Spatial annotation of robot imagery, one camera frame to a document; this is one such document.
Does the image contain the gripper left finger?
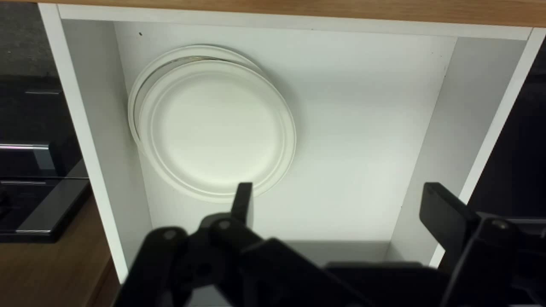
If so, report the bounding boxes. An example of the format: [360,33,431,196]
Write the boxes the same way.
[112,182,342,307]

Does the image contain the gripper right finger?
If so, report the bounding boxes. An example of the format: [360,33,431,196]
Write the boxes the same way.
[419,182,546,307]

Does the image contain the white drawer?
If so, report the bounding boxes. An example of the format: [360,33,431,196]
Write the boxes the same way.
[38,3,546,284]

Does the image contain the stack of white paper plates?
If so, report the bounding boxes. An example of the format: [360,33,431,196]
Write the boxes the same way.
[128,44,297,203]

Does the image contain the black glossy cabinet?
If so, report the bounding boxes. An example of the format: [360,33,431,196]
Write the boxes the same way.
[0,76,92,244]

